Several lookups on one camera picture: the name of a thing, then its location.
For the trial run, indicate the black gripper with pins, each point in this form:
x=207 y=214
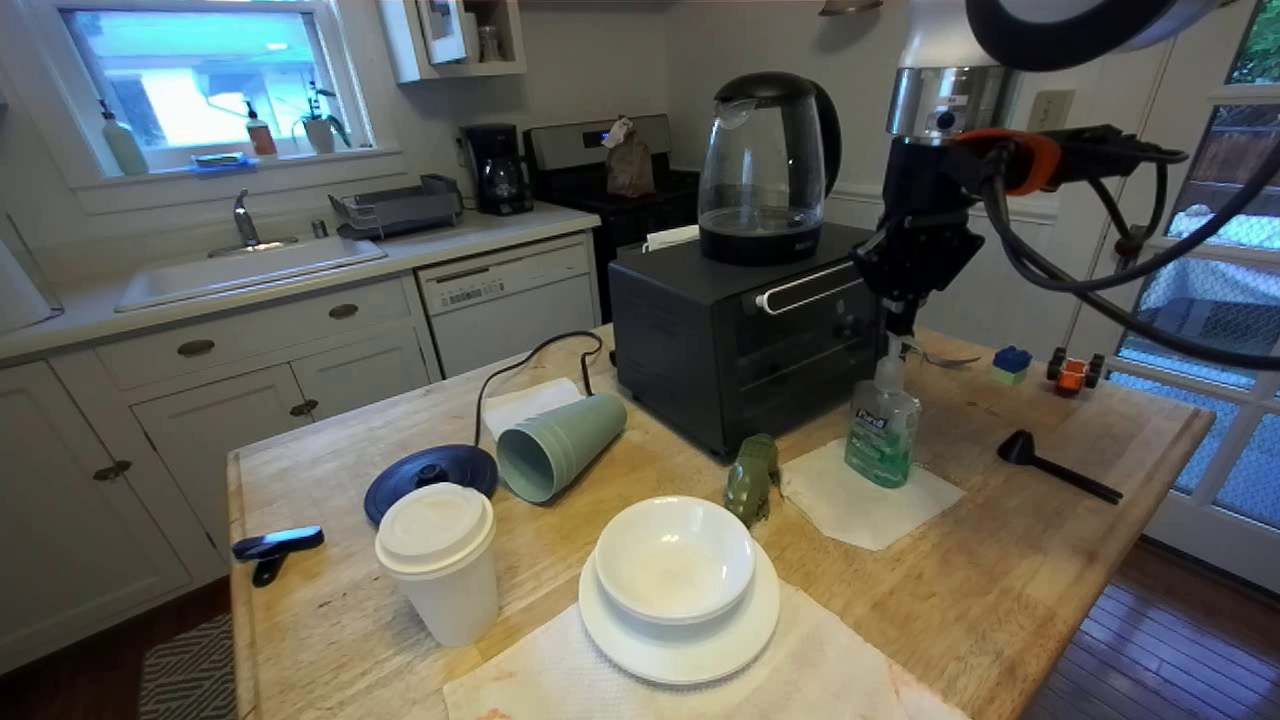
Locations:
x=924 y=224

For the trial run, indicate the green hand wash pump bottle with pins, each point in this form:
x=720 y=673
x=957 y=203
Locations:
x=883 y=447

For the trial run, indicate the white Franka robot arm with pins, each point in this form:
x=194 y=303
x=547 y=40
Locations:
x=940 y=92

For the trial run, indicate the clear spray bottle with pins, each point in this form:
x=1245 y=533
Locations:
x=323 y=131

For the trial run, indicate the orange label bottle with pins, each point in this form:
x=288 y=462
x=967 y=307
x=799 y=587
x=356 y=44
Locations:
x=262 y=139

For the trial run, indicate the white soap bottle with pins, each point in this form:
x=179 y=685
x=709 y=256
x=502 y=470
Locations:
x=125 y=147

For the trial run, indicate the black plastic scoop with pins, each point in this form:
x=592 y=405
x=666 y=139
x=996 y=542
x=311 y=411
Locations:
x=1020 y=450

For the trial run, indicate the orange toy car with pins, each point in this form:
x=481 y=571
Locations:
x=1075 y=374

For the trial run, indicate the black toaster oven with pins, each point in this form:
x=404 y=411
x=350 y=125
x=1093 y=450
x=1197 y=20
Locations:
x=720 y=344

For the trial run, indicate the small white paper napkin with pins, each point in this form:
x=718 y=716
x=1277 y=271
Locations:
x=883 y=517

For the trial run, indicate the glass electric kettle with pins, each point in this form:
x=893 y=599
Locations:
x=762 y=162

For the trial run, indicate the green toy animal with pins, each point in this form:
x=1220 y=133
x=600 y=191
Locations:
x=750 y=482

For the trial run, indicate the brown paper bag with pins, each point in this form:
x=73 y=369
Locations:
x=630 y=164

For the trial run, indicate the white bowl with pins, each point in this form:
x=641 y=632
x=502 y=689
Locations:
x=675 y=563

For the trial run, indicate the green plastic cup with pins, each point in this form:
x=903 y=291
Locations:
x=565 y=447

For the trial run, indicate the large white paper towel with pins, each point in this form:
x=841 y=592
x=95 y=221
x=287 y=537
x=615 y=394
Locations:
x=825 y=669

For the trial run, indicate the black steel stove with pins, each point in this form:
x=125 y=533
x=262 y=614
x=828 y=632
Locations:
x=575 y=162

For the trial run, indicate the white glass pane door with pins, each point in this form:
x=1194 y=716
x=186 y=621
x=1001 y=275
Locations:
x=1205 y=542

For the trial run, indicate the white folded napkin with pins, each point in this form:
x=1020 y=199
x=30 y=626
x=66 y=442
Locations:
x=526 y=405

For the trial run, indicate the white dishwasher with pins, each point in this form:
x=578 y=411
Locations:
x=514 y=314

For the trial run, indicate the black coffee maker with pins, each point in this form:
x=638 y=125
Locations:
x=502 y=175

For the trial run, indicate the grey dish rack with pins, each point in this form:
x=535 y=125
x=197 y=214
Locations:
x=394 y=209

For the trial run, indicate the blue bowl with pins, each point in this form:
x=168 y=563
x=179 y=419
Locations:
x=404 y=479

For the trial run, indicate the white cup with lid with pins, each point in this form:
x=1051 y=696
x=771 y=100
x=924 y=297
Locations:
x=444 y=574

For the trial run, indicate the blue black clip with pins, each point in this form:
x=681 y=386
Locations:
x=280 y=542

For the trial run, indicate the white kitchen sink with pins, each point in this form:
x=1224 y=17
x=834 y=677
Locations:
x=243 y=275

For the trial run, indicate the metal faucet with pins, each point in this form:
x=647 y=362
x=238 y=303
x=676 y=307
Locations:
x=247 y=221

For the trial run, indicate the blue dish on sill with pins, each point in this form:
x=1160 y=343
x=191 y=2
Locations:
x=223 y=164

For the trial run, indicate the kitchen window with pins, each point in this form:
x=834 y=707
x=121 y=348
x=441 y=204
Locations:
x=203 y=81

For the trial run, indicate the grey patterned rug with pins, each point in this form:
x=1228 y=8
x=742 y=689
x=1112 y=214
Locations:
x=194 y=673

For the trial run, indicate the white kitchen cabinets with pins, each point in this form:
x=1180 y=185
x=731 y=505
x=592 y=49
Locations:
x=80 y=533

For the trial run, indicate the beige light switch plate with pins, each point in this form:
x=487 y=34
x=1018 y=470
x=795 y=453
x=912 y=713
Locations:
x=1054 y=109

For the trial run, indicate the white wall shelf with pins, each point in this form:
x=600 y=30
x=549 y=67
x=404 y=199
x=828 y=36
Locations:
x=444 y=61

